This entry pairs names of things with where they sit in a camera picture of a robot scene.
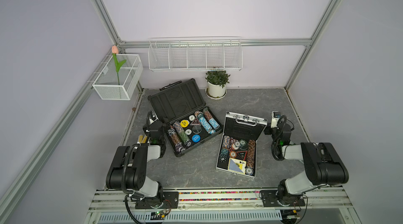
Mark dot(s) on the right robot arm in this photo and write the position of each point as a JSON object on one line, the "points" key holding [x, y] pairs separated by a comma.
{"points": [[322, 164]]}

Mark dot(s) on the blue round chip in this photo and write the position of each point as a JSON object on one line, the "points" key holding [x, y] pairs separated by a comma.
{"points": [[196, 138]]}

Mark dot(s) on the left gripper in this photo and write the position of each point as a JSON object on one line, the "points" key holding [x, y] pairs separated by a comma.
{"points": [[146, 129]]}

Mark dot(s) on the silver aluminium poker case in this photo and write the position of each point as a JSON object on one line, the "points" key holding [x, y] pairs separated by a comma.
{"points": [[238, 130]]}

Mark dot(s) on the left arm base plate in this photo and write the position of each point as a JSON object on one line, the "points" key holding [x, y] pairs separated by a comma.
{"points": [[166, 200]]}

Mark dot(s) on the yellow round chip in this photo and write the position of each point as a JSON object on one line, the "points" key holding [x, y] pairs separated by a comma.
{"points": [[184, 123]]}

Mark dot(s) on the pink artificial tulip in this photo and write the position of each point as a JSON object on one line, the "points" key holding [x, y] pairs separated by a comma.
{"points": [[118, 64]]}

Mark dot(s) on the yellow work glove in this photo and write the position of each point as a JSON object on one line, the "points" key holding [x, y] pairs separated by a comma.
{"points": [[142, 139]]}

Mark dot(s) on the black plastic poker case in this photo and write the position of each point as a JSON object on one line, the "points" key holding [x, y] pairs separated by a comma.
{"points": [[183, 101]]}

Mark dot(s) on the orange black chip stack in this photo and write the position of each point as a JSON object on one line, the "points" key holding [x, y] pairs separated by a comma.
{"points": [[251, 154]]}

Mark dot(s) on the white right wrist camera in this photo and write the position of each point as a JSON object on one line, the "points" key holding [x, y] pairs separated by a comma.
{"points": [[276, 115]]}

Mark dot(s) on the long white wire shelf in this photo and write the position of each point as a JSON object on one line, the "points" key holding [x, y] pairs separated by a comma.
{"points": [[195, 54]]}

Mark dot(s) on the white wire basket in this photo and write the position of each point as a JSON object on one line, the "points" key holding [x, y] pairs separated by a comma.
{"points": [[106, 83]]}

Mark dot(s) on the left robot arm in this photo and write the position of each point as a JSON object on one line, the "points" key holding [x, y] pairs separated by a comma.
{"points": [[128, 170]]}

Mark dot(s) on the playing card deck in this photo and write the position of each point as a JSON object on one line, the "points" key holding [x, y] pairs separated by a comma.
{"points": [[237, 166]]}

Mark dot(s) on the white potted green plant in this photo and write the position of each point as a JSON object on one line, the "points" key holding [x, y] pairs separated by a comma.
{"points": [[216, 84]]}

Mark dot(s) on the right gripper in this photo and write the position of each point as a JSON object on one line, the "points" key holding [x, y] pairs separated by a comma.
{"points": [[267, 130]]}

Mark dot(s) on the blue white chip stack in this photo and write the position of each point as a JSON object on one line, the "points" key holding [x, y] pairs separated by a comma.
{"points": [[208, 116]]}

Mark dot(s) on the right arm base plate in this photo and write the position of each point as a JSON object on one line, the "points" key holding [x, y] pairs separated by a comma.
{"points": [[273, 198]]}

